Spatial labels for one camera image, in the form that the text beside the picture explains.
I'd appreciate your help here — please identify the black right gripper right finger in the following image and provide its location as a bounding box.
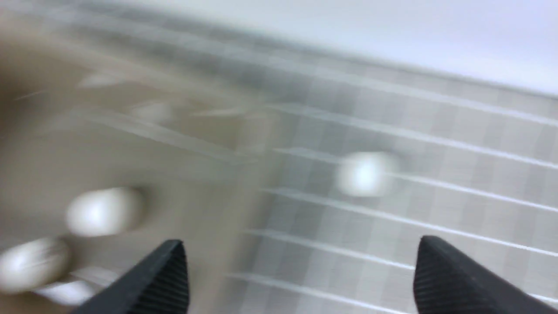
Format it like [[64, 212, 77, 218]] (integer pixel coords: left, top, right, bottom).
[[413, 235, 557, 314]]

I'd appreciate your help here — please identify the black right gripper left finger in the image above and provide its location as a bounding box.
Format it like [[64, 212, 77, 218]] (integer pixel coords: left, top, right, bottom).
[[72, 240, 190, 314]]

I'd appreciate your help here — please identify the white ball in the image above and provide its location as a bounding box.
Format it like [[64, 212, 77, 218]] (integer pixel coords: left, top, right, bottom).
[[65, 187, 145, 237], [0, 237, 71, 294], [335, 151, 401, 198]]

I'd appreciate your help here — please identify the grey checked tablecloth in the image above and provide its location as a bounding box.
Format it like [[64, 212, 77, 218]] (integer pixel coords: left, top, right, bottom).
[[44, 9, 558, 314]]

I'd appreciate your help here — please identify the olive green plastic bin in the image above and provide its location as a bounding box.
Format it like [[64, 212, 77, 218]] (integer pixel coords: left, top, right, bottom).
[[1, 19, 283, 314]]

